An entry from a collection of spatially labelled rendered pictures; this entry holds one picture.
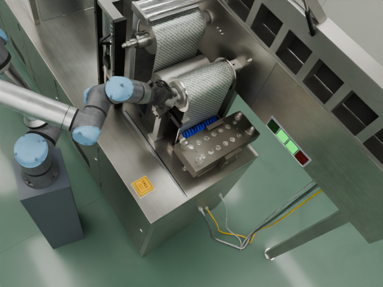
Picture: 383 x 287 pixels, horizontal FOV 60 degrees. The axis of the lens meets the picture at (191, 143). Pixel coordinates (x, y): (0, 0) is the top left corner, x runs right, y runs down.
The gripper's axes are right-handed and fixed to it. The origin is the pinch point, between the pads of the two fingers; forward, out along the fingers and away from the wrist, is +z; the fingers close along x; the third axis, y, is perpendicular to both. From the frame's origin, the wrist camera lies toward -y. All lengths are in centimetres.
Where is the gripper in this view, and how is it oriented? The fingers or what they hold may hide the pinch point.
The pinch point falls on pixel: (170, 102)
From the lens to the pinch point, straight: 134.0
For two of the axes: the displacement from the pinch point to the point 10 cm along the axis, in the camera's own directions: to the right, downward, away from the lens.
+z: 4.7, -0.2, 8.8
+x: -5.8, -7.6, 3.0
